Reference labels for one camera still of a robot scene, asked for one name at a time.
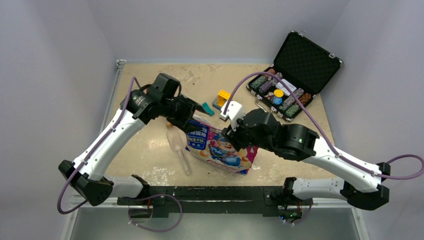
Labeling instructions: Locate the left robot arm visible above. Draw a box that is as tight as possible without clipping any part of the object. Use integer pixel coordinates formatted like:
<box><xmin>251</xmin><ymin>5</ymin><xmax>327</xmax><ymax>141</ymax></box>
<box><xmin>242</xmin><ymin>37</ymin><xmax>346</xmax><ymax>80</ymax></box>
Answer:
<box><xmin>58</xmin><ymin>73</ymin><xmax>206</xmax><ymax>206</ymax></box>

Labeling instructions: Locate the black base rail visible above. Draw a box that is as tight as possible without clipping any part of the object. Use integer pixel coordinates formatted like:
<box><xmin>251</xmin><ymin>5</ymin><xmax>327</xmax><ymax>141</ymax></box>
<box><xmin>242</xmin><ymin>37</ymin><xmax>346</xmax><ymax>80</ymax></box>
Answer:
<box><xmin>116</xmin><ymin>183</ymin><xmax>313</xmax><ymax>219</ymax></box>

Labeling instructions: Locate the yellow toy brick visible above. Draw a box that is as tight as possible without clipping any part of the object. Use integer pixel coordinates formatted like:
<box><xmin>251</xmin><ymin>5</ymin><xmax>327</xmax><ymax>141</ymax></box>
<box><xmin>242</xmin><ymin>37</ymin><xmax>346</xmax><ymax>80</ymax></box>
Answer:
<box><xmin>217</xmin><ymin>89</ymin><xmax>231</xmax><ymax>108</ymax></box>

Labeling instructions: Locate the clear plastic scoop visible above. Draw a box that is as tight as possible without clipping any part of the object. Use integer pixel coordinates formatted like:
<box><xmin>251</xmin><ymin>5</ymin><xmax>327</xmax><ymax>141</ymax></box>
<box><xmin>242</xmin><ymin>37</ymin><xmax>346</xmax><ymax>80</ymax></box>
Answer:
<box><xmin>166</xmin><ymin>126</ymin><xmax>192</xmax><ymax>176</ymax></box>

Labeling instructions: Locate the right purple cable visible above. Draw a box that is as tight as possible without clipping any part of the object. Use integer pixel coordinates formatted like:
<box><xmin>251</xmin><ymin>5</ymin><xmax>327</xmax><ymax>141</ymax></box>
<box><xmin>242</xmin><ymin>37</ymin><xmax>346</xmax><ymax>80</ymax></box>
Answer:
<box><xmin>222</xmin><ymin>71</ymin><xmax>424</xmax><ymax>181</ymax></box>

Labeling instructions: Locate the grey blue toy brick base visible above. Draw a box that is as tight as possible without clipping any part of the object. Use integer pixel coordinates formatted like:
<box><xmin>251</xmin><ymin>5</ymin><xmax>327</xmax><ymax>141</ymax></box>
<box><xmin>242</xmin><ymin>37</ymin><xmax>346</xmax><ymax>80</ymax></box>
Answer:
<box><xmin>212</xmin><ymin>97</ymin><xmax>222</xmax><ymax>111</ymax></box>

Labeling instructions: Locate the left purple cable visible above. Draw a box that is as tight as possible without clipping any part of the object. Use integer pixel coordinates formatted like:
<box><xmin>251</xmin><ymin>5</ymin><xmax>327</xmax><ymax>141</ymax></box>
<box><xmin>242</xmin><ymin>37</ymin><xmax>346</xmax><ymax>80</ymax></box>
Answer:
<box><xmin>56</xmin><ymin>76</ymin><xmax>142</xmax><ymax>216</ymax></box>

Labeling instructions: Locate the teal toy brick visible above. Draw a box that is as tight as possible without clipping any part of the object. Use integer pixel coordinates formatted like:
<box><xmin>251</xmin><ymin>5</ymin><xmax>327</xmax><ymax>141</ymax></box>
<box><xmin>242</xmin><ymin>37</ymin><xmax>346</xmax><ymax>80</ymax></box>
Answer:
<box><xmin>202</xmin><ymin>102</ymin><xmax>215</xmax><ymax>117</ymax></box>

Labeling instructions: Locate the black poker chip case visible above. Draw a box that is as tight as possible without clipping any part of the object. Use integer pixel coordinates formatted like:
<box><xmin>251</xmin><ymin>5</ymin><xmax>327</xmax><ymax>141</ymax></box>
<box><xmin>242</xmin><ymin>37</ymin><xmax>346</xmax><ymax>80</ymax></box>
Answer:
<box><xmin>246</xmin><ymin>30</ymin><xmax>344</xmax><ymax>122</ymax></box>

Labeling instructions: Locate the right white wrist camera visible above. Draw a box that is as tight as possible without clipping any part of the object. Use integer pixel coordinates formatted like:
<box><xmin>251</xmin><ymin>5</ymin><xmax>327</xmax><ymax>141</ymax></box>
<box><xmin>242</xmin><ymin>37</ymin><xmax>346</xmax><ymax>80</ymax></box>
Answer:
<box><xmin>219</xmin><ymin>100</ymin><xmax>246</xmax><ymax>131</ymax></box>

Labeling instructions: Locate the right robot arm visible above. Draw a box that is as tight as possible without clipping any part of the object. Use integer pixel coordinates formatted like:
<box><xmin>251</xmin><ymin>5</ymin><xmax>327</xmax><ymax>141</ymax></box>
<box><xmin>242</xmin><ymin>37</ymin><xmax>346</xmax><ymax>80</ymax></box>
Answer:
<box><xmin>221</xmin><ymin>106</ymin><xmax>390</xmax><ymax>211</ymax></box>

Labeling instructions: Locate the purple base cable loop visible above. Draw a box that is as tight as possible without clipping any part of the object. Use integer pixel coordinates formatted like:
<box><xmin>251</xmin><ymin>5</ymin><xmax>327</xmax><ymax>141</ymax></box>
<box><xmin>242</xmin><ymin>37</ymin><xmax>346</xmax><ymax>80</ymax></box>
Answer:
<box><xmin>128</xmin><ymin>191</ymin><xmax>185</xmax><ymax>233</ymax></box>

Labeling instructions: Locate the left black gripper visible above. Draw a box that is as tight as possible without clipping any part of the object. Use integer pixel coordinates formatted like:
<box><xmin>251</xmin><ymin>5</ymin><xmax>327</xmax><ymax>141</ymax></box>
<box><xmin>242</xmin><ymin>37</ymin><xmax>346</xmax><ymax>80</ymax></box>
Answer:
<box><xmin>160</xmin><ymin>93</ymin><xmax>210</xmax><ymax>132</ymax></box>

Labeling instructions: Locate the colourful pet food bag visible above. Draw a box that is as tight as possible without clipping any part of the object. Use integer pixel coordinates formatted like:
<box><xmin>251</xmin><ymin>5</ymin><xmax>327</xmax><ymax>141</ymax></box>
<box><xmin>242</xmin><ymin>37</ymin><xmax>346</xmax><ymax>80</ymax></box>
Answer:
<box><xmin>185</xmin><ymin>114</ymin><xmax>259</xmax><ymax>175</ymax></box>

